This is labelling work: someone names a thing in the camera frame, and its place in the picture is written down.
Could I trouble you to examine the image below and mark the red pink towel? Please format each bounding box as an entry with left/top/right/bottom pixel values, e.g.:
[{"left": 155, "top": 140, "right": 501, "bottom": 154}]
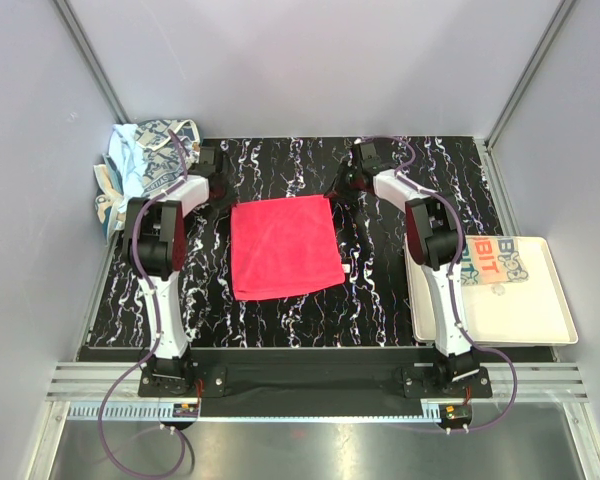
[{"left": 230, "top": 195, "right": 345, "bottom": 301}]

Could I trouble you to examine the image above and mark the cream rabbit print towel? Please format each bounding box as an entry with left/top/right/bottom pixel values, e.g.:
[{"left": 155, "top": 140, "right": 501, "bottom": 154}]
[{"left": 461, "top": 236, "right": 529, "bottom": 286}]

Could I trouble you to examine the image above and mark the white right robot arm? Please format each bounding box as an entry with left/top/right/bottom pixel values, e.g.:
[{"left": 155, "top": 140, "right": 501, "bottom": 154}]
[{"left": 324, "top": 139, "right": 479, "bottom": 397}]

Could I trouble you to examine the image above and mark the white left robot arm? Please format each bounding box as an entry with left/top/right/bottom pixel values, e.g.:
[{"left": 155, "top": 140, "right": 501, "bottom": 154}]
[{"left": 123, "top": 146, "right": 236, "bottom": 396}]

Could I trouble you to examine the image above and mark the navy cream patterned towel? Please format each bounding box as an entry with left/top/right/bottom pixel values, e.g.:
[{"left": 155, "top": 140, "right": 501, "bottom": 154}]
[{"left": 134, "top": 119, "right": 201, "bottom": 197}]

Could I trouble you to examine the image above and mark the white light blue towel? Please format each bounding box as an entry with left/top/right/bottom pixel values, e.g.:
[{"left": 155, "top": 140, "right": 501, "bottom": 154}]
[{"left": 105, "top": 124, "right": 147, "bottom": 198}]

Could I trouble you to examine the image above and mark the teal patterned towel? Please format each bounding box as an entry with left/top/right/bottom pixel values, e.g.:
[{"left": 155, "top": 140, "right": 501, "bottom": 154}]
[{"left": 93, "top": 163, "right": 129, "bottom": 243}]

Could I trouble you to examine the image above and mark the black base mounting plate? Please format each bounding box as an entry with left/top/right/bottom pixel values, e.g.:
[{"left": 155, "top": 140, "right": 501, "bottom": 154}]
[{"left": 138, "top": 347, "right": 493, "bottom": 400}]

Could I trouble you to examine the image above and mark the white plastic tray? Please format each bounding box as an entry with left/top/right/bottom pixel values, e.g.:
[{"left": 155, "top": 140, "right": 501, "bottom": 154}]
[{"left": 403, "top": 236, "right": 579, "bottom": 347}]

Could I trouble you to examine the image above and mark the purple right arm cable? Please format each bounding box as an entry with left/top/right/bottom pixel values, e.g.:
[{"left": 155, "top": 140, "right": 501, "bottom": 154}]
[{"left": 362, "top": 134, "right": 518, "bottom": 434}]

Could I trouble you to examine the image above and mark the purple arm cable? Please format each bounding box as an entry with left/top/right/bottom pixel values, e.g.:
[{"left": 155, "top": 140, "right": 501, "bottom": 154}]
[
  {"left": 362, "top": 134, "right": 518, "bottom": 434},
  {"left": 96, "top": 129, "right": 196, "bottom": 477}
]

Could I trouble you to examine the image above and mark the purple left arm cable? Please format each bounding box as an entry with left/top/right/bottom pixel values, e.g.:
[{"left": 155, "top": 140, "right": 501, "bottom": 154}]
[{"left": 96, "top": 129, "right": 196, "bottom": 477}]

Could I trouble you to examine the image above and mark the aluminium rail frame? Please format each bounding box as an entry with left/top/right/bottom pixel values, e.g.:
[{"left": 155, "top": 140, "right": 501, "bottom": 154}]
[{"left": 27, "top": 360, "right": 600, "bottom": 479}]

